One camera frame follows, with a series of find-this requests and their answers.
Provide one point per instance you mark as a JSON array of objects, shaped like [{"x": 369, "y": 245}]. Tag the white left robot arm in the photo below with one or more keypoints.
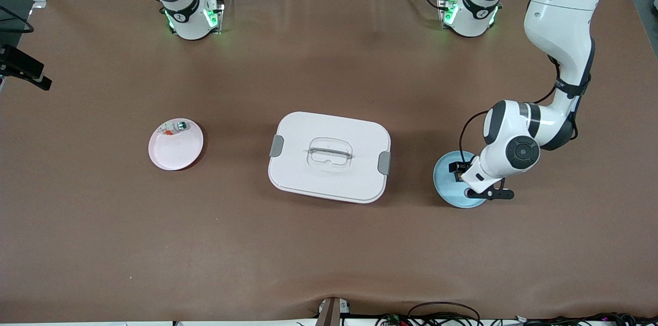
[{"x": 560, "y": 17}]

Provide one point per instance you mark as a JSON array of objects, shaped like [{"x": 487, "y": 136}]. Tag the blue round plate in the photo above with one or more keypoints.
[{"x": 447, "y": 189}]

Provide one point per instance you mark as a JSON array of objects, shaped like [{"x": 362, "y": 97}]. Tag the camera mount post with bracket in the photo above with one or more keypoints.
[{"x": 329, "y": 315}]

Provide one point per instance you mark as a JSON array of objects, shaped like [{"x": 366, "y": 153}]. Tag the pink round plate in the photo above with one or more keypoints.
[{"x": 172, "y": 154}]

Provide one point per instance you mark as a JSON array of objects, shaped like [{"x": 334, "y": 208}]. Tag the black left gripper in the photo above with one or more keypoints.
[{"x": 457, "y": 168}]

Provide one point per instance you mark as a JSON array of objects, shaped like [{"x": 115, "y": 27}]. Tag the white lidded box, grey latches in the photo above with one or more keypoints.
[{"x": 329, "y": 182}]

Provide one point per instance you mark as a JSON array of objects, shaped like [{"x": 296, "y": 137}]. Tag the white switch with green button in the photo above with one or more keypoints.
[{"x": 181, "y": 125}]

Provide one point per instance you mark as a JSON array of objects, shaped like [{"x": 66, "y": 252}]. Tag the brown table mat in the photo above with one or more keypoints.
[{"x": 329, "y": 254}]

